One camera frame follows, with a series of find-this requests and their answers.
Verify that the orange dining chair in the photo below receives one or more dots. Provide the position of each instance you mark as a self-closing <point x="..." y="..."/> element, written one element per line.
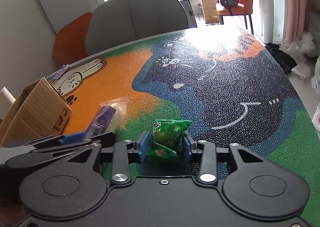
<point x="72" y="39"/>

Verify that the grey dining chair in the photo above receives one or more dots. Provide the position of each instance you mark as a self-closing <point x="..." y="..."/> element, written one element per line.
<point x="135" y="17"/>

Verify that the crumpled white plastic bags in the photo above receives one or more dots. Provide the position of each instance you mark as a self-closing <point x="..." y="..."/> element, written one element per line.
<point x="298" y="47"/>

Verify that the purple bread packet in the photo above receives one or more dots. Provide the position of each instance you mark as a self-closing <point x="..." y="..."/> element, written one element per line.
<point x="105" y="114"/>

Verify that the black bag on floor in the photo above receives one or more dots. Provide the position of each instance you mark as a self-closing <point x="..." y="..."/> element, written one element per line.
<point x="281" y="57"/>

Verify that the purple blue wrapper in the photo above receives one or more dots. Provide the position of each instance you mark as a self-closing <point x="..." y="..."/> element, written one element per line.
<point x="59" y="72"/>

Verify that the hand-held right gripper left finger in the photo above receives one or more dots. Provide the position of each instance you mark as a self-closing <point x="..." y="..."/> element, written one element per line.
<point x="144" y="145"/>

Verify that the white bag with black items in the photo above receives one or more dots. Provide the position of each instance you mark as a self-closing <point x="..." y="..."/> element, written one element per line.
<point x="316" y="74"/>

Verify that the white foam container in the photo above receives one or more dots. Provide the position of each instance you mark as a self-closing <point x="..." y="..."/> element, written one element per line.
<point x="301" y="70"/>

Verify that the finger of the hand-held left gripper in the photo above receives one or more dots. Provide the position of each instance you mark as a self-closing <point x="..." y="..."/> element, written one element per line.
<point x="70" y="138"/>
<point x="105" y="139"/>

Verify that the cardboard box on floor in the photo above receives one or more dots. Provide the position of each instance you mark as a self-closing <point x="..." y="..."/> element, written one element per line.
<point x="210" y="9"/>

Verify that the dark grey suitcase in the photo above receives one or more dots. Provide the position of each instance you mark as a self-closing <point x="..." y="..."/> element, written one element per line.
<point x="187" y="12"/>

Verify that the cardboard box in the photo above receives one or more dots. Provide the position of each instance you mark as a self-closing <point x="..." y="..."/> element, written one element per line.
<point x="210" y="9"/>
<point x="37" y="107"/>

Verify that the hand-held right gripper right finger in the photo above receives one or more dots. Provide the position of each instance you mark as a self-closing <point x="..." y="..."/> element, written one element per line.
<point x="186" y="145"/>

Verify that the pink curtain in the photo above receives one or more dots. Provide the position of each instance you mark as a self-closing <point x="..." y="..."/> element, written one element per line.
<point x="295" y="2"/>

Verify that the white paper towel roll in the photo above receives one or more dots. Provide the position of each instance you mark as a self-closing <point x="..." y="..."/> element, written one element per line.
<point x="6" y="102"/>

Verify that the crinkled green snack packet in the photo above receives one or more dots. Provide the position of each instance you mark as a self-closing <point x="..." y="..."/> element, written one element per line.
<point x="167" y="134"/>

